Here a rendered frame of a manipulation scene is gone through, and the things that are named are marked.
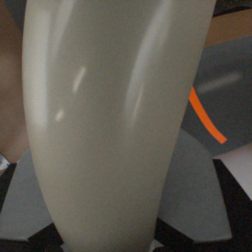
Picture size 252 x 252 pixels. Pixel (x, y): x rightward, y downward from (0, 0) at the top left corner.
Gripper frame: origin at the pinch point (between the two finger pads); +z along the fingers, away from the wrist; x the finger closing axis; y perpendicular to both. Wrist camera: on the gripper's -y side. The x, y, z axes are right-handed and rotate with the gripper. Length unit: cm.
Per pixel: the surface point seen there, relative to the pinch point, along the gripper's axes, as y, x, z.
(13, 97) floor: 35, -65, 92
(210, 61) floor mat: 17, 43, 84
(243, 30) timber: -2, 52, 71
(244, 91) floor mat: 32, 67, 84
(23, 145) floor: 72, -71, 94
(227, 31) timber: 0, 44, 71
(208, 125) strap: 55, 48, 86
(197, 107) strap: 43, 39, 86
